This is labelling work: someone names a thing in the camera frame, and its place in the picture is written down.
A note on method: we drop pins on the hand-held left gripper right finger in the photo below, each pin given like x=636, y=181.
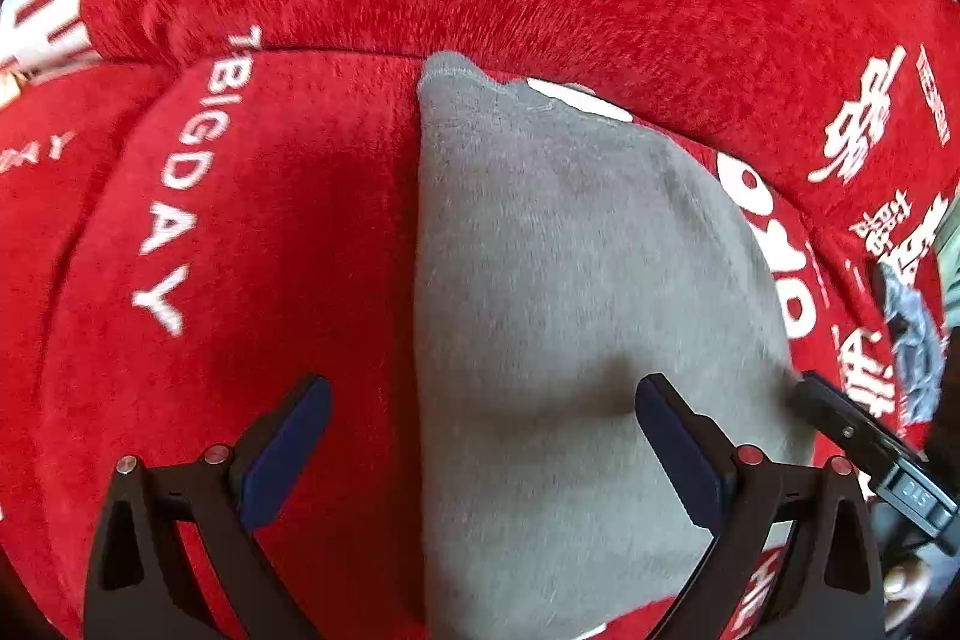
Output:
x=679, y=452

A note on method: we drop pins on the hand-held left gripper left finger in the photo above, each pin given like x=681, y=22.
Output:
x=289, y=441

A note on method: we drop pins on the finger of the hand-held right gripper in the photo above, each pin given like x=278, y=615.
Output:
x=836, y=413

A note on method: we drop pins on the grey pants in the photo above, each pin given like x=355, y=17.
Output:
x=570, y=280

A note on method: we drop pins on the person's right hand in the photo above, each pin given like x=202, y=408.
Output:
x=906, y=586

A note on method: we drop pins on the blue-grey cloth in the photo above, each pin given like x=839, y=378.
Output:
x=911, y=340

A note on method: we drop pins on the green cloth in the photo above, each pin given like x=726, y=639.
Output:
x=949, y=265

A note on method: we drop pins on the cream cloth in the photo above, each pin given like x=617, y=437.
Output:
x=10, y=89

